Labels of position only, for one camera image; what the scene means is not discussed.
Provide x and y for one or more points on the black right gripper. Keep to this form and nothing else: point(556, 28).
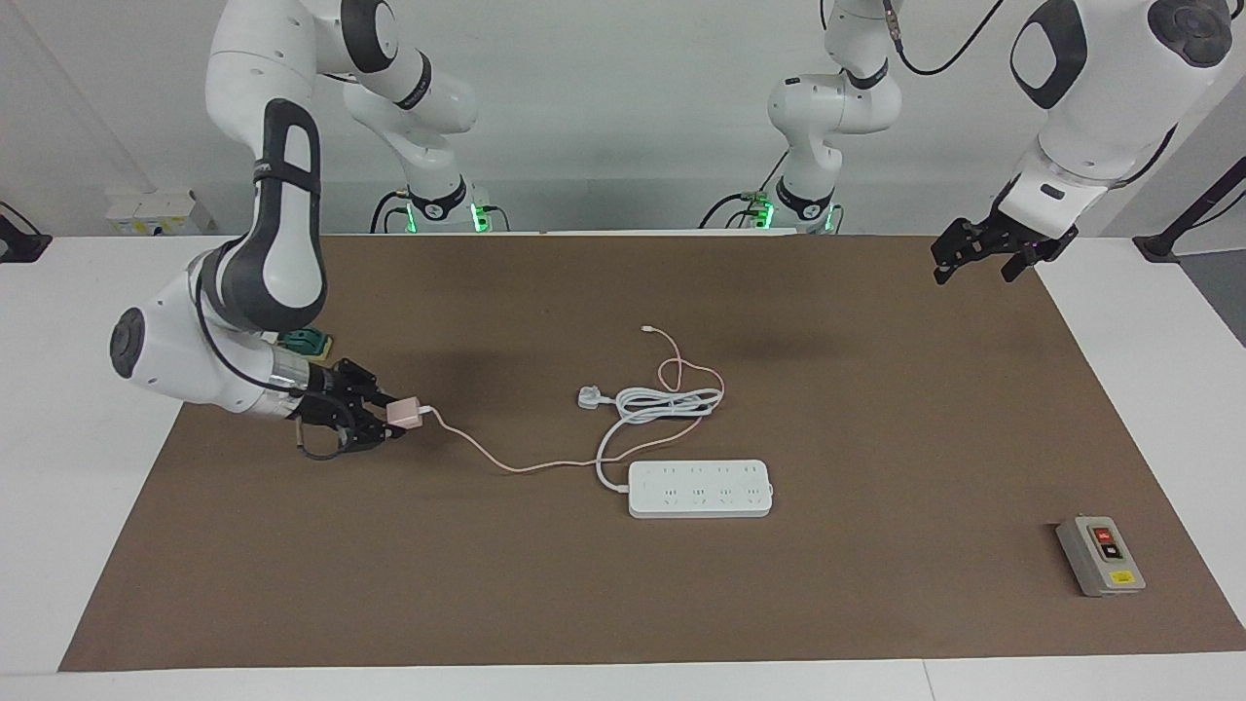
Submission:
point(321, 399)

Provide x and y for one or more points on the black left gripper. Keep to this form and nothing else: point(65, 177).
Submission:
point(1010, 234)

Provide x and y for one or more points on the pink charger plug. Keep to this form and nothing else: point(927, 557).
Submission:
point(407, 413)

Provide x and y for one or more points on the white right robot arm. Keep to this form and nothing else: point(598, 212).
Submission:
point(282, 243)

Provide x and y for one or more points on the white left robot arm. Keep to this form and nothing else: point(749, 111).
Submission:
point(1100, 97)

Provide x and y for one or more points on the white power strip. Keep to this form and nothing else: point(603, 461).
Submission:
point(701, 490)

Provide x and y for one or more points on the black clamp stand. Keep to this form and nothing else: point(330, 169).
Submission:
point(1192, 216)

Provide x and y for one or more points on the brown table mat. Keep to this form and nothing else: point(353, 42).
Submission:
point(487, 584)

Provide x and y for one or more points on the white background box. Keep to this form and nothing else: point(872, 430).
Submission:
point(156, 214)

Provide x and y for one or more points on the black table clamp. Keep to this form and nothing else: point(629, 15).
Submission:
point(21, 243)

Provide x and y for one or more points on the green knife switch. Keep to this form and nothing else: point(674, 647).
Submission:
point(307, 343)

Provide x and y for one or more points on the grey on-off switch box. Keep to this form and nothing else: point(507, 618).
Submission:
point(1100, 557)

